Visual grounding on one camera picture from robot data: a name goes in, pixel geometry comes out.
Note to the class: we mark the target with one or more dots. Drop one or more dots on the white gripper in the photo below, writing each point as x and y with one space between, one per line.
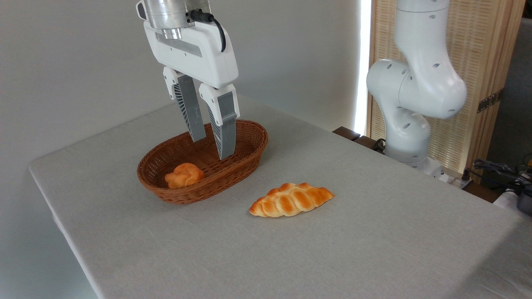
199 54

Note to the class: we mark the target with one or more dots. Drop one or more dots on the long braided bread loaf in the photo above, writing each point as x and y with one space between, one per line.
291 200

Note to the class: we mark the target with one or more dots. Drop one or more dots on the brown oval wicker basket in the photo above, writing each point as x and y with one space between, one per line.
232 174

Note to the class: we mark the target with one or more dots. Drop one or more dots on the small knotted bread roll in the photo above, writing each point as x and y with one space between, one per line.
185 175

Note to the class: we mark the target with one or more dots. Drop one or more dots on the dark wooden robot stand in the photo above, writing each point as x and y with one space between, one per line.
361 140

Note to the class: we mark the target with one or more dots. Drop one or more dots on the grey tablecloth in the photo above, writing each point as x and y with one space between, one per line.
291 257

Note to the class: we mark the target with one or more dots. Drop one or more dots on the white power strip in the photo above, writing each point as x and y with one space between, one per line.
455 180

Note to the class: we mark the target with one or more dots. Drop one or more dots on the dark metal screen hinge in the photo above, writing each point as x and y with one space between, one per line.
490 101

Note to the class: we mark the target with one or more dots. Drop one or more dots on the wooden bamboo folding screen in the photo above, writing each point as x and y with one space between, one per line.
486 50

